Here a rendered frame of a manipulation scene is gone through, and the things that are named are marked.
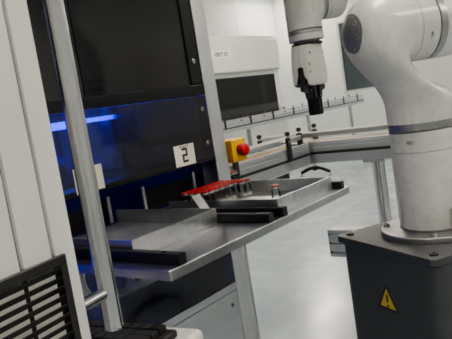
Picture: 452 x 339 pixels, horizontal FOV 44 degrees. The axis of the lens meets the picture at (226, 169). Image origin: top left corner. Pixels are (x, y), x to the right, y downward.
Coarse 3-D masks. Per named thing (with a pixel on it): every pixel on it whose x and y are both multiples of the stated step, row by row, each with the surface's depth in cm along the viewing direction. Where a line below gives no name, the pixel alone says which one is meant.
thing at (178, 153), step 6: (186, 144) 160; (192, 144) 162; (174, 150) 156; (180, 150) 158; (192, 150) 162; (174, 156) 156; (180, 156) 157; (186, 156) 159; (192, 156) 161; (180, 162) 157; (186, 162) 159; (192, 162) 161
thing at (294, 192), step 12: (252, 180) 162; (264, 180) 160; (276, 180) 157; (288, 180) 155; (300, 180) 152; (312, 180) 150; (324, 180) 144; (252, 192) 162; (264, 192) 158; (288, 192) 152; (300, 192) 135; (312, 192) 139; (324, 192) 144; (180, 204) 146; (192, 204) 143; (216, 204) 138; (228, 204) 136; (240, 204) 134; (252, 204) 131; (264, 204) 129; (276, 204) 127; (288, 204) 130
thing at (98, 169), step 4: (96, 164) 134; (100, 164) 135; (96, 168) 134; (100, 168) 135; (96, 172) 134; (100, 172) 135; (96, 176) 134; (100, 176) 135; (100, 180) 135; (76, 184) 130; (100, 184) 135; (104, 184) 136; (76, 188) 130; (100, 188) 135; (76, 192) 130
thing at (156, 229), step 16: (112, 224) 147; (128, 224) 143; (144, 224) 140; (160, 224) 137; (176, 224) 117; (192, 224) 121; (208, 224) 125; (80, 240) 117; (112, 240) 111; (128, 240) 108; (144, 240) 110; (160, 240) 114; (176, 240) 117
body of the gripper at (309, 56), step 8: (320, 40) 135; (296, 48) 134; (304, 48) 133; (312, 48) 134; (320, 48) 138; (296, 56) 134; (304, 56) 133; (312, 56) 134; (320, 56) 137; (296, 64) 134; (304, 64) 133; (312, 64) 134; (320, 64) 137; (296, 72) 135; (304, 72) 134; (312, 72) 134; (320, 72) 137; (296, 80) 135; (312, 80) 134; (320, 80) 137
